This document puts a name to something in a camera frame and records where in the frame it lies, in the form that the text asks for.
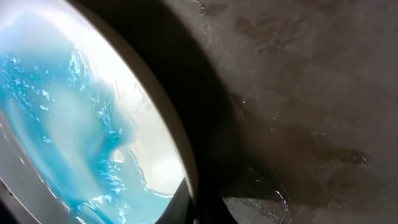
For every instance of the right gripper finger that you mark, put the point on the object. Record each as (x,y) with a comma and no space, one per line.
(180,208)

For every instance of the white plate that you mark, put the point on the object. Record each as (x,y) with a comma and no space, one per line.
(88,134)

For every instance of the dark brown serving tray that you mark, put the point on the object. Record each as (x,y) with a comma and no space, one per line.
(290,106)

